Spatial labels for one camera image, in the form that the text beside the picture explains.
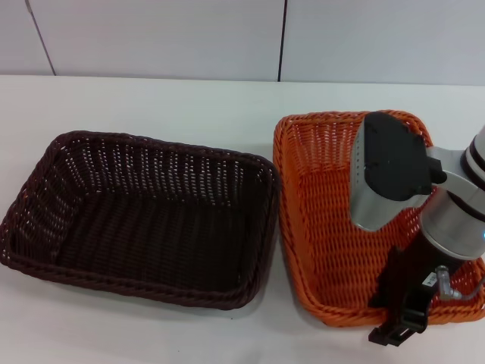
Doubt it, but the silver cable connector plug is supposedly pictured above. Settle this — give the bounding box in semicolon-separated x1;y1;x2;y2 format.
434;266;462;303

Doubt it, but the dark brown woven basket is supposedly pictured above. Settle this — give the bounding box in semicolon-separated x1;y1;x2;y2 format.
0;130;281;312

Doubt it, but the orange woven basket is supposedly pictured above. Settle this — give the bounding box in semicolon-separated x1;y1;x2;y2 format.
272;109;485;327

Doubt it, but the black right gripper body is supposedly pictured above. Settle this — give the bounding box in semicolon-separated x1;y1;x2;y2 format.
400;229;471;305

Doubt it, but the thin grey connector cable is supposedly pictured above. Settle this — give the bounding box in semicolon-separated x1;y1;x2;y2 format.
454;278;485;303

